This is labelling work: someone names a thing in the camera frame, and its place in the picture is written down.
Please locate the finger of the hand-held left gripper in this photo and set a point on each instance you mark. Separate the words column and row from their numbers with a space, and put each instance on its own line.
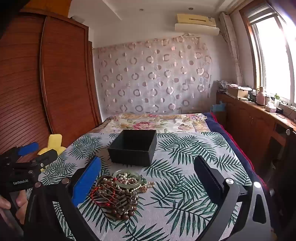
column 47, row 157
column 28, row 148

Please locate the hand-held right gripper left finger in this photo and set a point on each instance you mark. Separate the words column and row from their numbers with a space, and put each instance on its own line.
column 85, row 183

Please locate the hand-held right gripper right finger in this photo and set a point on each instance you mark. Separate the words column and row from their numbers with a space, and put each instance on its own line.
column 208, row 178

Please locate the pale green jade bangle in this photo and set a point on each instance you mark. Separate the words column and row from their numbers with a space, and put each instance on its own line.
column 128, row 184

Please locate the black square box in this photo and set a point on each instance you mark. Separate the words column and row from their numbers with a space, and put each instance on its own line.
column 131, row 148

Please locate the person's left hand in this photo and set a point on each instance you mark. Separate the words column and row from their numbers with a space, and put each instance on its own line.
column 22, row 204

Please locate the yellow plush toy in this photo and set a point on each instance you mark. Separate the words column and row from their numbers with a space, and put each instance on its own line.
column 54, row 141

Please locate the leaf print bed sheet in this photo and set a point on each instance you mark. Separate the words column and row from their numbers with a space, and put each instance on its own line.
column 185, row 162

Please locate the dark blue blanket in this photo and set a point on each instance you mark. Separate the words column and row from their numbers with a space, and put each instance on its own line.
column 231, row 141

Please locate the long wooden cabinet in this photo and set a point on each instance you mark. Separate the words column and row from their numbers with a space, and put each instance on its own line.
column 249, row 125

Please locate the brown wooden wardrobe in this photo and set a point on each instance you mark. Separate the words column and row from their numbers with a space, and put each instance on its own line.
column 46, row 81

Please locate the blue cloth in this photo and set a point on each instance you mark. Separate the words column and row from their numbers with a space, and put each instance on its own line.
column 218, row 108

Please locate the floral quilt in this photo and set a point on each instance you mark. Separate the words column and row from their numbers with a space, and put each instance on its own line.
column 143, row 121

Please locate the open cardboard box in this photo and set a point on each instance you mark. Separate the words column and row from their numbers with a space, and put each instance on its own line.
column 239, row 92

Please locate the white tissue box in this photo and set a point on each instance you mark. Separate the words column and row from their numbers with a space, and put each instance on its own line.
column 270, row 108

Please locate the patterned cloth pile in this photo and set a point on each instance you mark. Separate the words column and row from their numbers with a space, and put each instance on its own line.
column 223, row 84

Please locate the pink kettle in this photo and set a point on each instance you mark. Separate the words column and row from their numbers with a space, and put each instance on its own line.
column 261, row 97

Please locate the white jar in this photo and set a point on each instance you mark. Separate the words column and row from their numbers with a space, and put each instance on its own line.
column 267, row 100

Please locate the green cap bottle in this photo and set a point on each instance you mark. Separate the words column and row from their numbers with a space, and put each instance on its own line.
column 276, row 100

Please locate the floral window curtain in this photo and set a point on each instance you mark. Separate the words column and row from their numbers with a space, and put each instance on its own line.
column 232, row 46

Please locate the window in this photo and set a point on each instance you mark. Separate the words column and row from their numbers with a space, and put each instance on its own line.
column 272, row 51

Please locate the circle pattern wall curtain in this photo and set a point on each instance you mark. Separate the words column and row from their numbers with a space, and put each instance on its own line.
column 150, row 76

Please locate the cream wall air conditioner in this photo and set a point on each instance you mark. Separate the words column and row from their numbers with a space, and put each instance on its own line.
column 196, row 24

